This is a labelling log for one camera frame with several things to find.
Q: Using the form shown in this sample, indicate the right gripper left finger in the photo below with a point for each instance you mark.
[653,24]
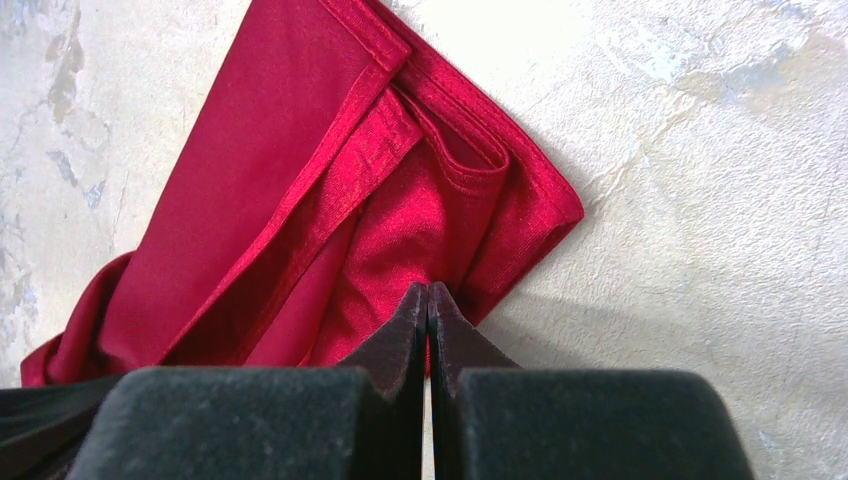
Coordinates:
[361,419]

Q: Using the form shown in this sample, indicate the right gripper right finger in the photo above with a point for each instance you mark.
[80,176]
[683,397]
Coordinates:
[493,419]

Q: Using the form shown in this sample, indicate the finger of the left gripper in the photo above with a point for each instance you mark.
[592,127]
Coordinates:
[42,429]

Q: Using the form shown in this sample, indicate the red cloth napkin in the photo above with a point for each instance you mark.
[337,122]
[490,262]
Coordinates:
[338,158]

